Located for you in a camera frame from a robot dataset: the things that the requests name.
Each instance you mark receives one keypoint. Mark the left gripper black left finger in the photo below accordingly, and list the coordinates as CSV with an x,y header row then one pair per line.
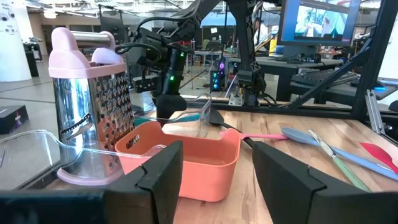
x,y
149,199

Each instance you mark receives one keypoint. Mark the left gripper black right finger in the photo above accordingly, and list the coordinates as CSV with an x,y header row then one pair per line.
x,y
289,193

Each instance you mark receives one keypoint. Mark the teal silicone spatula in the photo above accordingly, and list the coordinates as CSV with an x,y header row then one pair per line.
x,y
186,118

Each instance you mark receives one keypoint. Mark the grey-blue silicone spoon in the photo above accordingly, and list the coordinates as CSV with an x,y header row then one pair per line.
x,y
295,135

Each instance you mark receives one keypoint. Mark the pink silicone spatula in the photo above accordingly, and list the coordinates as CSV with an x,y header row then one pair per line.
x,y
264,136

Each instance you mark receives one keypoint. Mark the black plastic serving spoon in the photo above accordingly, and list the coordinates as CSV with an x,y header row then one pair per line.
x,y
215,118

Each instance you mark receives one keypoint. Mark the red silicone spatula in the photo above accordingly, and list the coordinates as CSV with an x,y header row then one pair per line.
x,y
377,154

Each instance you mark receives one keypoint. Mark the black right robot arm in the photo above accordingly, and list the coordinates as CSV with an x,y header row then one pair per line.
x,y
169,105

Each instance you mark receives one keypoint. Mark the clear plastic storage bin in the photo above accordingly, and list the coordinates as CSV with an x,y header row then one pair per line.
x,y
203,112
31,155

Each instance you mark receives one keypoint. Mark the orange plastic bin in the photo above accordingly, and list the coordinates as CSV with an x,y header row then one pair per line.
x,y
211,177

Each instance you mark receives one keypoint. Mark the computer tower with lights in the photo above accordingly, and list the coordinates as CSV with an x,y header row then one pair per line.
x,y
217,77

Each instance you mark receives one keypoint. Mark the pink steel box grater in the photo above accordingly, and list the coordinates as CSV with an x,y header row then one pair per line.
x,y
74,102

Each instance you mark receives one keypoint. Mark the black computer keyboard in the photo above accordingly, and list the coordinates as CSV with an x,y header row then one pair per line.
x,y
323,77

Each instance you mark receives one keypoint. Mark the black computer desk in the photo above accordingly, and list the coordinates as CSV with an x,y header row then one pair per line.
x,y
280,63

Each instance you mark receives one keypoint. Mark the black box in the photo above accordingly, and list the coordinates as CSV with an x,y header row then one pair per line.
x,y
12,119

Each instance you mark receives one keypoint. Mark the white column with devices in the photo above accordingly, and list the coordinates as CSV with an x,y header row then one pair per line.
x,y
12,46

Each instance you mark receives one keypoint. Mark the computer monitor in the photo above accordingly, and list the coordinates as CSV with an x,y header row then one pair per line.
x,y
317,21

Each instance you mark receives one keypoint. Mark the silver metal bracket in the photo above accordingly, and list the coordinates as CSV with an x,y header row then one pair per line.
x,y
374,112

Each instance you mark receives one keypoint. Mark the black aluminium table frame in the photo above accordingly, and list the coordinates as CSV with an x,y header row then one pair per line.
x,y
379,46

